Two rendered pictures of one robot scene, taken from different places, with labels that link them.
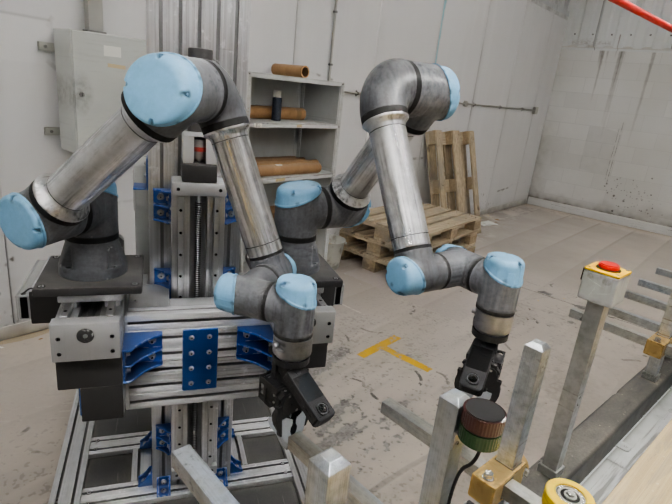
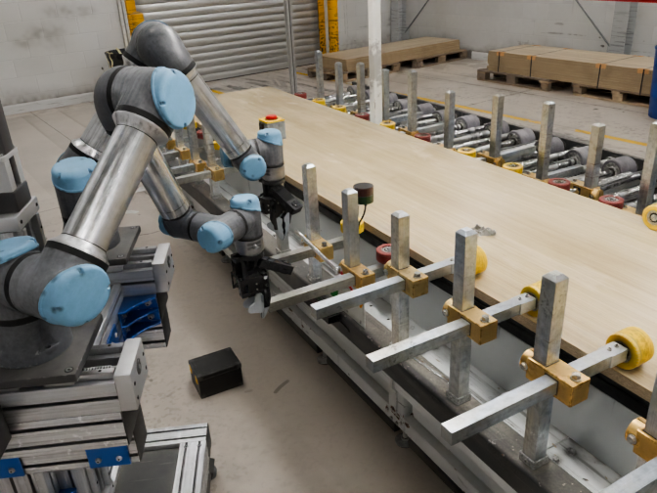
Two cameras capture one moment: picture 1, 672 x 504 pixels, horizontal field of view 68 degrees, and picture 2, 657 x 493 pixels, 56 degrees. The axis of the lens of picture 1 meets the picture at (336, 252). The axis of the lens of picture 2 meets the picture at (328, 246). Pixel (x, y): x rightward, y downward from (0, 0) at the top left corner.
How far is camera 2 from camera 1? 147 cm
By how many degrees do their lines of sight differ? 68
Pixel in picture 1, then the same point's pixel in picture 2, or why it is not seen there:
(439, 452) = (354, 221)
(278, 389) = (261, 275)
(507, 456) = (316, 233)
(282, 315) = (256, 221)
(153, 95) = (182, 104)
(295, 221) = not seen: hidden behind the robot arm
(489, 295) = (277, 156)
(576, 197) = not seen: outside the picture
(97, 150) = (133, 176)
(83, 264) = (62, 330)
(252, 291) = (236, 220)
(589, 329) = not seen: hidden behind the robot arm
